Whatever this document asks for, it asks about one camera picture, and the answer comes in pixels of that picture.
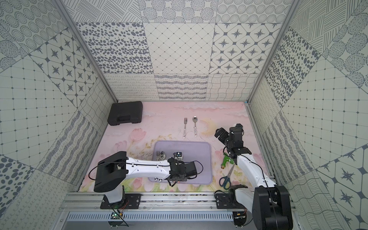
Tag green circuit board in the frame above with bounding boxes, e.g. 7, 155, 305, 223
111, 213, 121, 220

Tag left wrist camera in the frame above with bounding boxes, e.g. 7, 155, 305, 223
173, 152, 183, 161

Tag lavender plastic tray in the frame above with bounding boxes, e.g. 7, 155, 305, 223
149, 140, 213, 185

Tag white hello kitty fork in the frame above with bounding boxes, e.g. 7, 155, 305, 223
183, 117, 188, 139

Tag green hose nozzle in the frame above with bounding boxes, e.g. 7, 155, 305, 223
221, 153, 234, 169

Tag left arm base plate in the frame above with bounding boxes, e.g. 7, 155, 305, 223
100, 193, 142, 209

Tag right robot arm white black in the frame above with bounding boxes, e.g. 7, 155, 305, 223
215, 124, 293, 230

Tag white hello kitty spoon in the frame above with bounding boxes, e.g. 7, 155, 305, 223
192, 116, 198, 137

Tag blue handled scissors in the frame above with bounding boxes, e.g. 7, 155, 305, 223
219, 165, 235, 190

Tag white vented cable duct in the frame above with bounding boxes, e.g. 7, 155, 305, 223
67, 211, 233, 222

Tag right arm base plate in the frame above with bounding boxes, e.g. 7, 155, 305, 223
214, 192, 253, 210

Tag cow pattern handle spoon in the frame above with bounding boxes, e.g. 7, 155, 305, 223
160, 151, 166, 161

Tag black plastic tool case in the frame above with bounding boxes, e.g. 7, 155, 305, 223
107, 101, 143, 126

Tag aluminium mounting rail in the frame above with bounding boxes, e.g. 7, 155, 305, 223
60, 192, 242, 211

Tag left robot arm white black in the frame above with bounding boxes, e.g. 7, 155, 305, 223
93, 151, 200, 204

